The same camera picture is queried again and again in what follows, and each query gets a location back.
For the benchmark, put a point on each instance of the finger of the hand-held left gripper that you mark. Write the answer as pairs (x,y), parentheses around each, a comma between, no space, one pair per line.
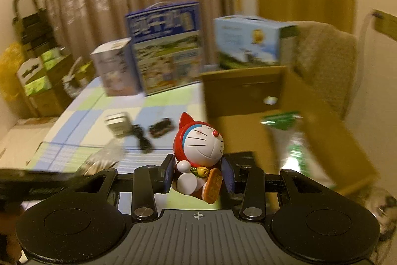
(31,175)

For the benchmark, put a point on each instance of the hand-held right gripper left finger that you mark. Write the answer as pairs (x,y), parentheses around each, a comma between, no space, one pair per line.
(167,175)

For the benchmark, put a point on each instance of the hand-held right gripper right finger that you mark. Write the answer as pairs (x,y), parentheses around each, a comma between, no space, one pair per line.
(229,176)

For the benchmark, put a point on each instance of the black razor box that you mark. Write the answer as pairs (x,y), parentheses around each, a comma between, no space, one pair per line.
(243,158)

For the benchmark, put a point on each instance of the red hooded cat figurine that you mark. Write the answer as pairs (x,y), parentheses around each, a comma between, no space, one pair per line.
(198,147)

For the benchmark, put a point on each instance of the black toy car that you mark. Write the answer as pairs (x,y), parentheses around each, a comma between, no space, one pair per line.
(159,127)

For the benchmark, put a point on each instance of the white charger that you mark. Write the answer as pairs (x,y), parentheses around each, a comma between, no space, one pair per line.
(117,125)

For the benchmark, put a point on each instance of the green packet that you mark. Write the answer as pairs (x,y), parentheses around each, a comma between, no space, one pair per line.
(279,121)

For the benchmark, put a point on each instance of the cardboard box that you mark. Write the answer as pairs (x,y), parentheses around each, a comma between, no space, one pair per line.
(235,97)

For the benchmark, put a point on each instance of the clear plastic box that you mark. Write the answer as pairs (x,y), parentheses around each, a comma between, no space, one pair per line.
(102,159)

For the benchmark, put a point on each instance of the large brown carton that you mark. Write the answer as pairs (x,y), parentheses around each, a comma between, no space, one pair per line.
(52,100)

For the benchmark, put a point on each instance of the checked tablecloth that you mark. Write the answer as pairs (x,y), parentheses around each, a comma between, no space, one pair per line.
(93,116)

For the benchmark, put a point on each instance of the stack of green packets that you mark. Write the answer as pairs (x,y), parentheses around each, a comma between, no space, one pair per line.
(38,85)

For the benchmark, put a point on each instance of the crumpled plastic bag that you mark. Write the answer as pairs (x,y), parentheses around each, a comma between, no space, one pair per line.
(73,83)

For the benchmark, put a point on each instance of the yellow bag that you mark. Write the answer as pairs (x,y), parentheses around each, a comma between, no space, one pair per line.
(11,72)

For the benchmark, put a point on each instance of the white carved chair back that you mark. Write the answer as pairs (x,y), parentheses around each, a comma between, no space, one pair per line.
(29,69)

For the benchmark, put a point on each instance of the small brown carton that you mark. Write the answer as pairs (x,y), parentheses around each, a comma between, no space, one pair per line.
(85,75)

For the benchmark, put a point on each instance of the white humidifier box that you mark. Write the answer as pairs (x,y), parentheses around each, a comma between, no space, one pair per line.
(114,69)

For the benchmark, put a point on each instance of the dark blue milk carton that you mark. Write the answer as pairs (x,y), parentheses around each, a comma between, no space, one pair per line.
(167,50)

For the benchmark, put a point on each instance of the light blue milk carton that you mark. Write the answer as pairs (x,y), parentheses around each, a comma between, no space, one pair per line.
(248,41)

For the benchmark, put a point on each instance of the black stacked rack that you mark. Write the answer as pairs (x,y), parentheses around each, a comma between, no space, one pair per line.
(31,26)

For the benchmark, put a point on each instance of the beige wall socket plate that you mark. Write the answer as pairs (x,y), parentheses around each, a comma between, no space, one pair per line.
(386,24)

